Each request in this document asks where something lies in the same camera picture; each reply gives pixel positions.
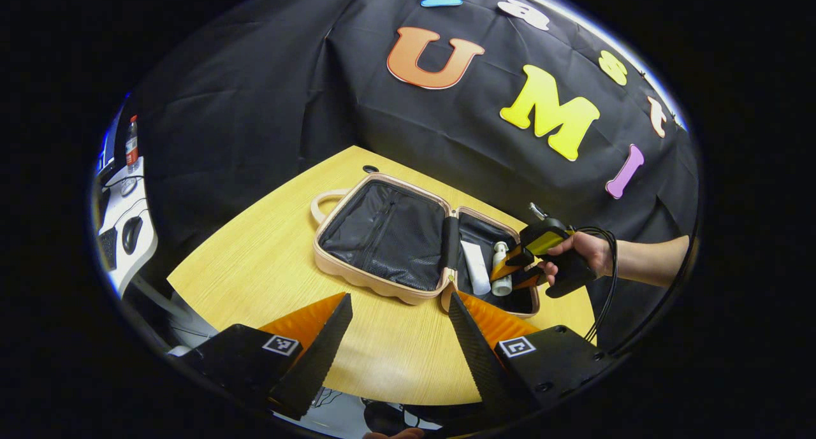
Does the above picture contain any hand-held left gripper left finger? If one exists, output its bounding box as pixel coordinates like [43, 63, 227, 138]
[178, 292, 353, 422]

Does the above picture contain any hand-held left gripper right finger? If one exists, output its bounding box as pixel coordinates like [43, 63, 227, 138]
[448, 291, 616, 421]

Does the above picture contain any white pump bottle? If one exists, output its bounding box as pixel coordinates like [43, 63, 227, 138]
[491, 241, 514, 298]

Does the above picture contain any white cream tube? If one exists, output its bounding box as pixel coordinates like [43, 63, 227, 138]
[460, 240, 492, 296]

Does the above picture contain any pink suitcase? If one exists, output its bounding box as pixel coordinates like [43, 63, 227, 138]
[310, 173, 541, 319]

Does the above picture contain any black computer mouse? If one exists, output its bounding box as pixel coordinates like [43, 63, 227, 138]
[121, 216, 144, 256]

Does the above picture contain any black keyboard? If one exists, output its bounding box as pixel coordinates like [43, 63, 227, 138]
[98, 227, 119, 271]

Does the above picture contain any white desk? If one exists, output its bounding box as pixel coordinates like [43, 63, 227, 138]
[94, 155, 160, 299]

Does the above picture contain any black backdrop cloth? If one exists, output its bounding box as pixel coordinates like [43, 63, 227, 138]
[96, 0, 699, 350]

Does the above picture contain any red label bottle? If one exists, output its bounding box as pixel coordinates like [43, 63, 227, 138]
[125, 114, 140, 173]

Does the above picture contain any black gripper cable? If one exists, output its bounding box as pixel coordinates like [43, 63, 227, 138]
[574, 226, 620, 344]

